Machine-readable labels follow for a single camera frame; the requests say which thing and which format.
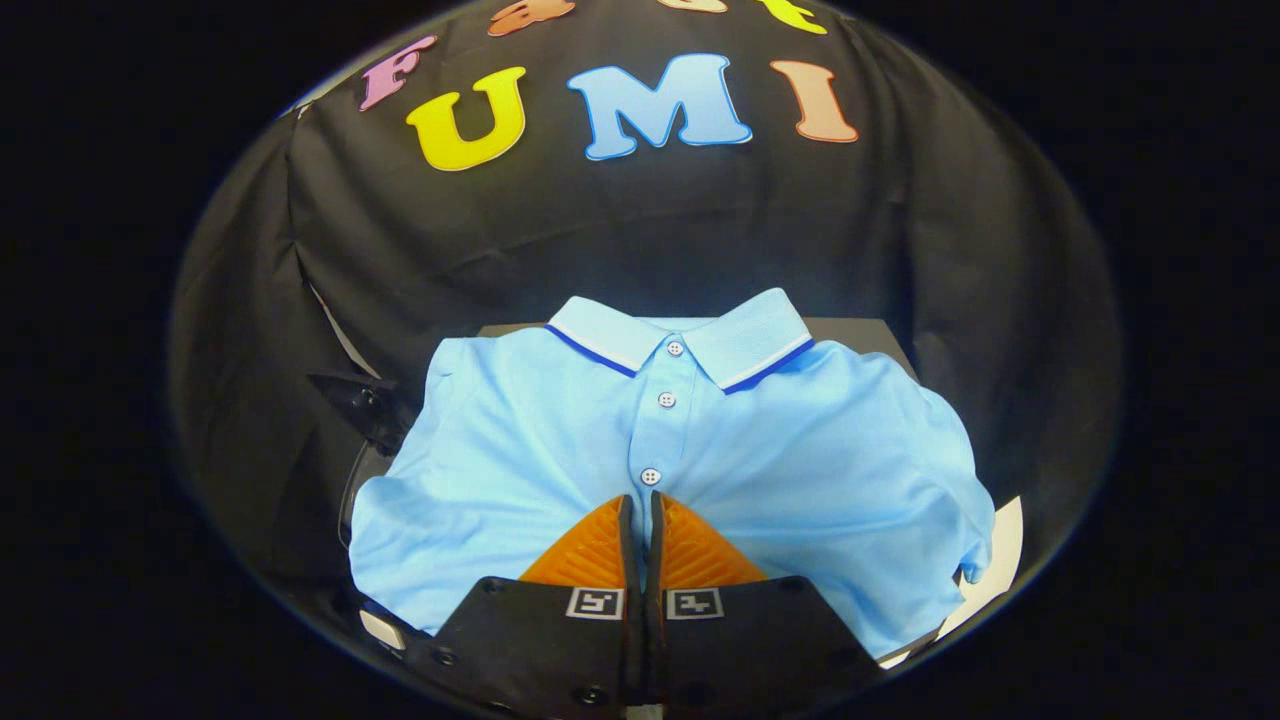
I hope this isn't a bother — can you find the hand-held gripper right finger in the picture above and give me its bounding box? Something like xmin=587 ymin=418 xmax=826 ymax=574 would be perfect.
xmin=644 ymin=491 xmax=889 ymax=720

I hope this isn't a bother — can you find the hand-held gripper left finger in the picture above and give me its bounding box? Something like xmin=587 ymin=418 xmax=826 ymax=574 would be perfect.
xmin=400 ymin=494 xmax=643 ymax=720

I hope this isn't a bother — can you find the light blue polo shirt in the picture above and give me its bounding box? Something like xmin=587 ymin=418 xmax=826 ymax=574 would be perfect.
xmin=348 ymin=288 xmax=997 ymax=661

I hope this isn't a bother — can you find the dark washing machine lid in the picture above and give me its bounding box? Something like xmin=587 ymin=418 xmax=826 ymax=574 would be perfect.
xmin=308 ymin=370 xmax=419 ymax=459

